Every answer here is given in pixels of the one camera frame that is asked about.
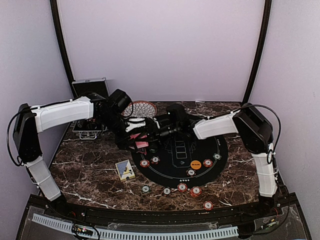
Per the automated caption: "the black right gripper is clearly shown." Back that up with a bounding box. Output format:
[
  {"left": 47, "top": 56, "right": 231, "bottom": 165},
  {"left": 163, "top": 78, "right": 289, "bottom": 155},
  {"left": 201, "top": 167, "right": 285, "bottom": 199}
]
[{"left": 135, "top": 123, "right": 181, "bottom": 150}]

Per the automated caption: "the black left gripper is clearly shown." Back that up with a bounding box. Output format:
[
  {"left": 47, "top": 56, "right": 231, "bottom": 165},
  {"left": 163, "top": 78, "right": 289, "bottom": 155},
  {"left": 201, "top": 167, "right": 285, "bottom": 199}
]
[{"left": 99, "top": 111, "right": 139, "bottom": 152}]

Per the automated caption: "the red playing card deck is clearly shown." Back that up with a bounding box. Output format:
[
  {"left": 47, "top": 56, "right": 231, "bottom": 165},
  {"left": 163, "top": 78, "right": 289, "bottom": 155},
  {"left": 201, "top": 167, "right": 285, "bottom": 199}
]
[{"left": 129, "top": 133, "right": 149, "bottom": 154}]

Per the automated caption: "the red chip mat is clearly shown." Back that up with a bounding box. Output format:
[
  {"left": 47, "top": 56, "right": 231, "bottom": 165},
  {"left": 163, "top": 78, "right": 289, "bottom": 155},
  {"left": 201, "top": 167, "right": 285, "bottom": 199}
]
[
  {"left": 203, "top": 158, "right": 213, "bottom": 168},
  {"left": 139, "top": 159, "right": 150, "bottom": 168}
]

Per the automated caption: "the black chip mat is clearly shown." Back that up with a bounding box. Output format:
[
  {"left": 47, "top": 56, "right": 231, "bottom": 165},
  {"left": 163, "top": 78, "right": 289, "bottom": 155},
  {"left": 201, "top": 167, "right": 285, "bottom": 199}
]
[
  {"left": 186, "top": 168, "right": 196, "bottom": 177},
  {"left": 150, "top": 156, "right": 160, "bottom": 165}
]

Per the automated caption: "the orange big blind button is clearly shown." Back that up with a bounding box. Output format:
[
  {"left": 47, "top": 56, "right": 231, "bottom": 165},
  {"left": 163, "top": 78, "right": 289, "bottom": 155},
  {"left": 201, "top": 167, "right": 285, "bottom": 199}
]
[{"left": 190, "top": 160, "right": 202, "bottom": 170}]

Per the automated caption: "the black chip mat front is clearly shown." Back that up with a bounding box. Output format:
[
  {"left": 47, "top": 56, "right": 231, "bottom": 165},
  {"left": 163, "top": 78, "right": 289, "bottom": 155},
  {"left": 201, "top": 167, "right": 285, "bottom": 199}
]
[{"left": 186, "top": 168, "right": 196, "bottom": 177}]

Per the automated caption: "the green chip mat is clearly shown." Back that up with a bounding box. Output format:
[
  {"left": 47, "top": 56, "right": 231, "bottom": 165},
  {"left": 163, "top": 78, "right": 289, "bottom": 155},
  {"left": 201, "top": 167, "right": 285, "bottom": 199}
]
[{"left": 213, "top": 153, "right": 222, "bottom": 161}]

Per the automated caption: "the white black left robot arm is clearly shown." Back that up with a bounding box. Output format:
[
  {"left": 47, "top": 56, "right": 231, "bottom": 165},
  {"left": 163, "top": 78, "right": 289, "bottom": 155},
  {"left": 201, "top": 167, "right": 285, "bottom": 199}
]
[{"left": 7, "top": 89, "right": 146, "bottom": 218}]

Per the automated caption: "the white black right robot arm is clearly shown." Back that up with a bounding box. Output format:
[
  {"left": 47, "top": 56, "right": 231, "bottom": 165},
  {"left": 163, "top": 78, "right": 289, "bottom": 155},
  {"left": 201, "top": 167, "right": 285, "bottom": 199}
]
[{"left": 146, "top": 103, "right": 278, "bottom": 217}]

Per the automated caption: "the patterned ceramic plate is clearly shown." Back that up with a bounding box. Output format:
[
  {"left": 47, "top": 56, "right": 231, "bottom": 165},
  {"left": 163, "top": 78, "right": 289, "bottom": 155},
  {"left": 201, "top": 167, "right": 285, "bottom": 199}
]
[{"left": 122, "top": 100, "right": 157, "bottom": 118}]

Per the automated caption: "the yellow card box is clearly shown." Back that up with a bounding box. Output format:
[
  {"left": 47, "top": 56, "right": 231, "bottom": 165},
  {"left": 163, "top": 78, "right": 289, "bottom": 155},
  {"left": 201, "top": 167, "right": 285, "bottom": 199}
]
[{"left": 115, "top": 159, "right": 136, "bottom": 182}]

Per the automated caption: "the round black poker mat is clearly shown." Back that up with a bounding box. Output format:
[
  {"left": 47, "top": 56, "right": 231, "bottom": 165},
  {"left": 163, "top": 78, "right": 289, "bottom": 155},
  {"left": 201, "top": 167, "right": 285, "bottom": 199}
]
[{"left": 131, "top": 135, "right": 228, "bottom": 189}]

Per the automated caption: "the aluminium poker chip case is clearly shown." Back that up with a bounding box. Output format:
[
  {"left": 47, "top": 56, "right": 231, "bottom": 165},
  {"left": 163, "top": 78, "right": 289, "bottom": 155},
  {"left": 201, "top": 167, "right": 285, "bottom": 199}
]
[{"left": 72, "top": 77, "right": 109, "bottom": 140}]

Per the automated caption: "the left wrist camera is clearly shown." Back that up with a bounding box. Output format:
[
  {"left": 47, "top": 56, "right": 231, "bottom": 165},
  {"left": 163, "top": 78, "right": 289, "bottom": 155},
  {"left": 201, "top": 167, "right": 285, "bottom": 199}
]
[{"left": 124, "top": 117, "right": 146, "bottom": 133}]

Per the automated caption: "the white cable duct strip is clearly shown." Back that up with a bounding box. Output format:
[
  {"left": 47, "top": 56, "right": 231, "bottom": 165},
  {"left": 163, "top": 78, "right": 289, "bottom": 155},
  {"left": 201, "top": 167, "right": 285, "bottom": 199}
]
[{"left": 31, "top": 213, "right": 239, "bottom": 240}]

